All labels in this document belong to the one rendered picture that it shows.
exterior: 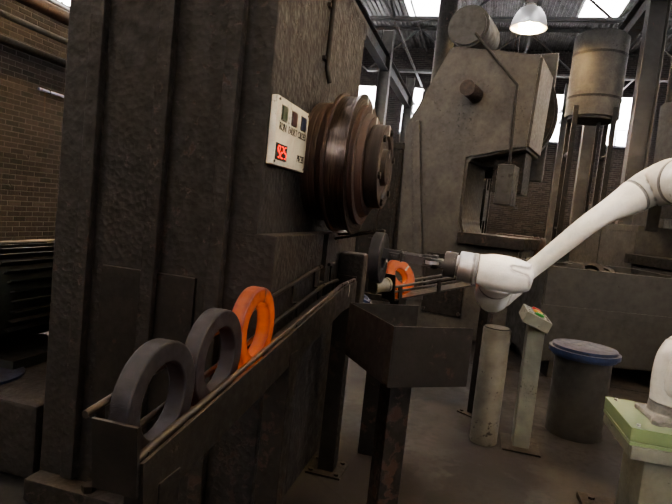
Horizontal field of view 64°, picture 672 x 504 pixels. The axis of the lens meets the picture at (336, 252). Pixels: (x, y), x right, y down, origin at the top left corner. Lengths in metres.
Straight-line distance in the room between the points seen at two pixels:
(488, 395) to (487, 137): 2.49
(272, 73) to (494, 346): 1.52
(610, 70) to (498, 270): 9.28
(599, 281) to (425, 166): 1.64
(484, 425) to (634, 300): 1.81
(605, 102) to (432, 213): 6.47
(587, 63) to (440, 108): 6.34
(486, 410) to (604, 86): 8.62
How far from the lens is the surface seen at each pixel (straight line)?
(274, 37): 1.51
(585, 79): 10.67
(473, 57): 4.67
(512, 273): 1.57
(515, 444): 2.63
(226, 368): 1.10
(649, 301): 4.09
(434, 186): 4.55
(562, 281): 3.82
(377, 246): 1.57
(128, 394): 0.82
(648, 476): 2.03
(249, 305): 1.14
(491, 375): 2.48
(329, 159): 1.66
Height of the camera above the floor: 0.96
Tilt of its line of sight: 4 degrees down
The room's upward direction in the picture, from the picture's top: 6 degrees clockwise
